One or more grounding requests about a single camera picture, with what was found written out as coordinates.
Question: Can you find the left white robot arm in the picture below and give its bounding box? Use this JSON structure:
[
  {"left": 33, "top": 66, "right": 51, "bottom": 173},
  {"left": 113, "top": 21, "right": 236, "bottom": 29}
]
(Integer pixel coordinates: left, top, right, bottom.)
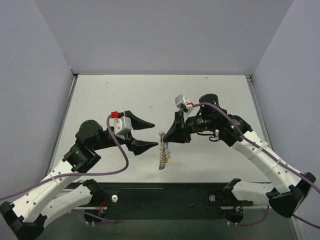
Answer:
[{"left": 0, "top": 110, "right": 158, "bottom": 240}]

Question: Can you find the yellow tagged key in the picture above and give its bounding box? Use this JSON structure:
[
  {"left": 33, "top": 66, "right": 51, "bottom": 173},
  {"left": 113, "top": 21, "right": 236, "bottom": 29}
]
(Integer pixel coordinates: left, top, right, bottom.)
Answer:
[{"left": 163, "top": 153, "right": 170, "bottom": 163}]

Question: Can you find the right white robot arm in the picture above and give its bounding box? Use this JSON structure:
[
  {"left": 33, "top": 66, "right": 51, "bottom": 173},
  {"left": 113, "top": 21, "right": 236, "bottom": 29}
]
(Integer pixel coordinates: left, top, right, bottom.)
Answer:
[{"left": 163, "top": 93, "right": 316, "bottom": 218}]

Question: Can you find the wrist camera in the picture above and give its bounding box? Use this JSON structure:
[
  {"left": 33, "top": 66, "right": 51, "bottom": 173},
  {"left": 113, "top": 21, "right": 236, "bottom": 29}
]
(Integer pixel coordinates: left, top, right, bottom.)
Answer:
[
  {"left": 111, "top": 111, "right": 133, "bottom": 136},
  {"left": 174, "top": 94, "right": 194, "bottom": 120}
]

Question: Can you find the silver round keyring disc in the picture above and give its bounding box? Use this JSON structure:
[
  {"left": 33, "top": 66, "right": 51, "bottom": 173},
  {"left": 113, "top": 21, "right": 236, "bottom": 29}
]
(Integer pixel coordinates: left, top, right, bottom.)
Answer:
[{"left": 158, "top": 131, "right": 171, "bottom": 171}]

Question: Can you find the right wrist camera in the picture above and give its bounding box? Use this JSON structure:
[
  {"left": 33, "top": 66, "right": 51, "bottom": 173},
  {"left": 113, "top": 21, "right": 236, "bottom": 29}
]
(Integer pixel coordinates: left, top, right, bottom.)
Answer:
[{"left": 174, "top": 94, "right": 194, "bottom": 120}]

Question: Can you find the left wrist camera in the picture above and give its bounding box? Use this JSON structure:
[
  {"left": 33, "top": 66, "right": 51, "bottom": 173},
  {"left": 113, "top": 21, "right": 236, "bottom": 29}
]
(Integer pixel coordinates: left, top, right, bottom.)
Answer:
[{"left": 111, "top": 111, "right": 133, "bottom": 136}]

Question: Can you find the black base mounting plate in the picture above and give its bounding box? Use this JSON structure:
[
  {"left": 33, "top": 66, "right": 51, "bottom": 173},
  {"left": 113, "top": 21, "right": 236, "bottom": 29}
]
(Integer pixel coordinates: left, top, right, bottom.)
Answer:
[{"left": 82, "top": 182, "right": 251, "bottom": 221}]

